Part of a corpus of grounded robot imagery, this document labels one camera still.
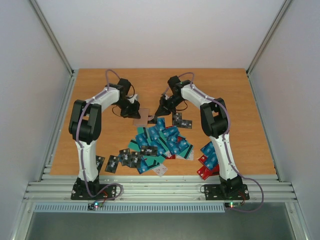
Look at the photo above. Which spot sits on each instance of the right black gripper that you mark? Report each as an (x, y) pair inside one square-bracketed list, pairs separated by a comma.
[(163, 106)]

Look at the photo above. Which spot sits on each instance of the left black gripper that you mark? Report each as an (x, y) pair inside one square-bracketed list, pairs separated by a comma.
[(134, 113)]

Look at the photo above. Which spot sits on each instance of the black vip membership card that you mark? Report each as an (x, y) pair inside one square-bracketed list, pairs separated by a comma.
[(149, 151)]

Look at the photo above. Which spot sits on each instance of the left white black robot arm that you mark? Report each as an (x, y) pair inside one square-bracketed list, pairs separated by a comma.
[(85, 127)]

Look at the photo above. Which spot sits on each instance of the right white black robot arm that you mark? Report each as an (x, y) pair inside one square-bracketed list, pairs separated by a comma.
[(215, 123)]

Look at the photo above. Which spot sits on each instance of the black card top right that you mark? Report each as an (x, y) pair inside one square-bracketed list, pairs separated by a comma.
[(176, 118)]

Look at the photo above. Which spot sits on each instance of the black card far right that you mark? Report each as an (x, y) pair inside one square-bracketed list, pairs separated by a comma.
[(184, 123)]

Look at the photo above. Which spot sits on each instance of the far left black vip card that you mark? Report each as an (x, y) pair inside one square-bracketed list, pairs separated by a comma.
[(99, 162)]

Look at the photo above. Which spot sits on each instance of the white card with red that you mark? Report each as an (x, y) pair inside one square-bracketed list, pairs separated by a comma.
[(160, 170)]

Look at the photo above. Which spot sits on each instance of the blue card right edge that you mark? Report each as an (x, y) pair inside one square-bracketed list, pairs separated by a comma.
[(211, 162)]

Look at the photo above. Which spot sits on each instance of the red card front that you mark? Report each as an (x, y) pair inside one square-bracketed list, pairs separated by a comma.
[(204, 172)]

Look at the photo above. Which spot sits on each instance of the red card magnetic stripe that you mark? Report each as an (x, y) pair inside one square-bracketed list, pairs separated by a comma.
[(215, 171)]

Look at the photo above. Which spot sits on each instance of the left small circuit board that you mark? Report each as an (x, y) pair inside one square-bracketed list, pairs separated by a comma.
[(96, 205)]

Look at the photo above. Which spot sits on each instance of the small circuit board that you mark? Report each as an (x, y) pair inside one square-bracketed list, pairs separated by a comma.
[(232, 205), (96, 205)]

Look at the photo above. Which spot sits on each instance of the right small circuit board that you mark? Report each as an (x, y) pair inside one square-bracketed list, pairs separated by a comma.
[(232, 205)]

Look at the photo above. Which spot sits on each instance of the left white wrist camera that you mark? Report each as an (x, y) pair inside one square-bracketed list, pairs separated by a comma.
[(133, 98)]

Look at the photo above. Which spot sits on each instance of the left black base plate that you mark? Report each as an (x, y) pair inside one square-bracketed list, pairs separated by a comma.
[(107, 192)]

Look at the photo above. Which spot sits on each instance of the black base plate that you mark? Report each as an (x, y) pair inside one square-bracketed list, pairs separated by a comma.
[(214, 192), (107, 192)]

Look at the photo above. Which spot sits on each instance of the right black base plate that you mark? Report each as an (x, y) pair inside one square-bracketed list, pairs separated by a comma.
[(214, 192)]

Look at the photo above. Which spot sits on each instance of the grey slotted cable duct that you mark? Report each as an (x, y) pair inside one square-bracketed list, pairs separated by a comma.
[(128, 208)]

